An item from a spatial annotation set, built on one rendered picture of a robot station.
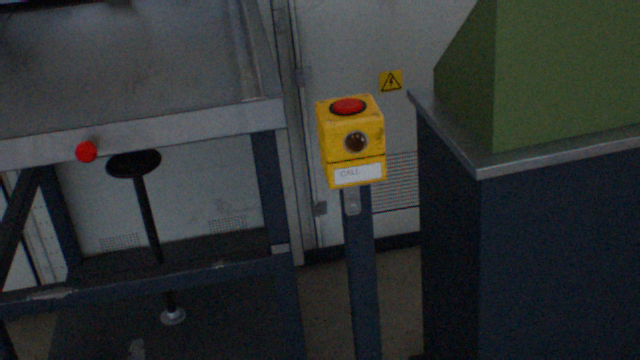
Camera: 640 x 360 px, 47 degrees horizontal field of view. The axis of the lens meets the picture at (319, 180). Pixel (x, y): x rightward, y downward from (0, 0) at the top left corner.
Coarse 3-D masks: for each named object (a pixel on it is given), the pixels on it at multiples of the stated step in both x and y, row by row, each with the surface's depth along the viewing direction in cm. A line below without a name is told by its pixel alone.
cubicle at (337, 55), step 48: (288, 0) 176; (336, 0) 177; (384, 0) 178; (432, 0) 180; (288, 48) 183; (336, 48) 183; (384, 48) 185; (432, 48) 187; (288, 96) 189; (336, 96) 189; (384, 96) 191; (336, 192) 204; (384, 192) 207; (336, 240) 212; (384, 240) 216
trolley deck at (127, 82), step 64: (128, 0) 170; (192, 0) 165; (256, 0) 158; (0, 64) 140; (64, 64) 137; (128, 64) 134; (192, 64) 131; (0, 128) 115; (64, 128) 112; (128, 128) 114; (192, 128) 115; (256, 128) 117
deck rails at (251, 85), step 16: (240, 0) 154; (0, 16) 167; (240, 16) 150; (240, 32) 142; (240, 48) 134; (240, 64) 127; (256, 64) 116; (240, 80) 121; (256, 80) 120; (240, 96) 116; (256, 96) 115
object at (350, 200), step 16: (352, 192) 101; (368, 192) 102; (352, 208) 102; (368, 208) 103; (352, 224) 104; (368, 224) 104; (352, 240) 105; (368, 240) 106; (352, 256) 107; (368, 256) 107; (352, 272) 108; (368, 272) 109; (352, 288) 110; (368, 288) 110; (352, 304) 112; (368, 304) 112; (352, 320) 116; (368, 320) 113; (368, 336) 115; (368, 352) 117
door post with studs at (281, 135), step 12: (264, 0) 176; (264, 12) 177; (264, 24) 179; (276, 60) 184; (276, 132) 194; (288, 156) 198; (288, 168) 200; (288, 180) 202; (288, 192) 203; (288, 204) 205; (288, 216) 207; (300, 240) 212; (300, 252) 214; (300, 264) 216
